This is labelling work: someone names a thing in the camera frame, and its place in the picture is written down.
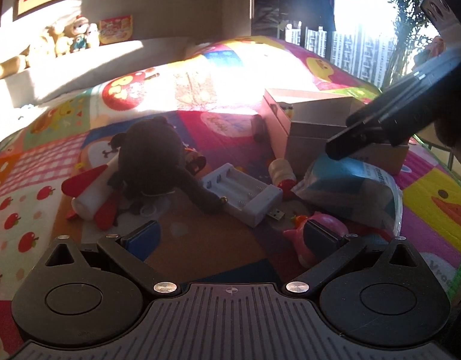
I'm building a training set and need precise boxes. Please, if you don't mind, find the pink plastic pig toy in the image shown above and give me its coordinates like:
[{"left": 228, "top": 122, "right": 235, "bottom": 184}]
[{"left": 283, "top": 211, "right": 349, "bottom": 268}]

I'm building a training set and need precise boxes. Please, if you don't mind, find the blue white snack bag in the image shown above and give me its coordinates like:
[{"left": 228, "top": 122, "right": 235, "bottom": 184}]
[{"left": 292, "top": 154, "right": 403, "bottom": 237}]

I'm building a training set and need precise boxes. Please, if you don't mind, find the black plush bear toy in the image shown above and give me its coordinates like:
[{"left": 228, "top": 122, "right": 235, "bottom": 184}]
[{"left": 108, "top": 116, "right": 224, "bottom": 215}]

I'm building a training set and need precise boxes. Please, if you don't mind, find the white bottle red cap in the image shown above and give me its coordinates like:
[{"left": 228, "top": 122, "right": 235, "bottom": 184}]
[{"left": 268, "top": 158, "right": 297, "bottom": 200}]

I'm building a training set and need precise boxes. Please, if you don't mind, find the white battery charger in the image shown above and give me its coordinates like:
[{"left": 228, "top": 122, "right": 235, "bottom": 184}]
[{"left": 200, "top": 163, "right": 283, "bottom": 228}]

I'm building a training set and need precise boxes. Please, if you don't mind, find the dark cylindrical tube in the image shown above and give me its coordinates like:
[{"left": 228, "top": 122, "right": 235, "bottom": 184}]
[{"left": 251, "top": 115, "right": 268, "bottom": 143}]

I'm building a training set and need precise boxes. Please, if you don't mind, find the red white foam rocket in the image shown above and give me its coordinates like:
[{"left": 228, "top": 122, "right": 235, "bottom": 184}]
[{"left": 61, "top": 155, "right": 123, "bottom": 231}]

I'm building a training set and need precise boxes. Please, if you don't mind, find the beige cardboard box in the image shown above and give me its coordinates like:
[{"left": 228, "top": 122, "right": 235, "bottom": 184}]
[{"left": 260, "top": 89, "right": 411, "bottom": 179}]

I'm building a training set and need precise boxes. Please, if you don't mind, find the small wind-up robot toy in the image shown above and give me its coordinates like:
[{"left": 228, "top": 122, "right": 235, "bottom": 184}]
[{"left": 184, "top": 145, "right": 207, "bottom": 176}]

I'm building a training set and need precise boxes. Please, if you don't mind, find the colourful cartoon play mat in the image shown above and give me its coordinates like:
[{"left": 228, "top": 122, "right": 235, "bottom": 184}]
[{"left": 0, "top": 37, "right": 461, "bottom": 359}]

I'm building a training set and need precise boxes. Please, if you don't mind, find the green potted palm plant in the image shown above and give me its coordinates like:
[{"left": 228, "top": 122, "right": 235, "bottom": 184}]
[{"left": 382, "top": 0, "right": 429, "bottom": 88}]

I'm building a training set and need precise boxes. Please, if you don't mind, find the teddy bear with blue outfit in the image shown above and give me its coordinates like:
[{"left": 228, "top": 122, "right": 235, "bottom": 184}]
[{"left": 70, "top": 16, "right": 91, "bottom": 53}]

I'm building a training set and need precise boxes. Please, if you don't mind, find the pink picture card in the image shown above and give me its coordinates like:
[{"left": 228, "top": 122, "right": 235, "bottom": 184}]
[{"left": 98, "top": 15, "right": 133, "bottom": 46}]

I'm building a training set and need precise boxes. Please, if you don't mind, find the yellow plush toy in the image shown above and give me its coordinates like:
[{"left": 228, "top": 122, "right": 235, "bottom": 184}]
[{"left": 0, "top": 27, "right": 73, "bottom": 80}]

